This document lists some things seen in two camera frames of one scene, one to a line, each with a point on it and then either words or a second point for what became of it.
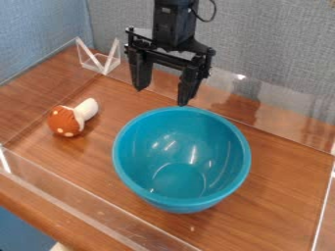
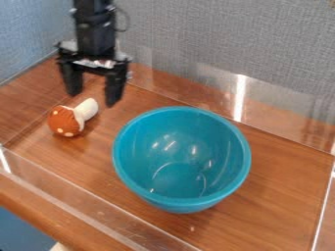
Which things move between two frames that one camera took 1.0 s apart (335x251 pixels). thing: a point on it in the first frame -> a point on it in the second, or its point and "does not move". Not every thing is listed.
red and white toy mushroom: x=66 y=120 does not move
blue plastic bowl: x=183 y=157 does not move
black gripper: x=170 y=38 -> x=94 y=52
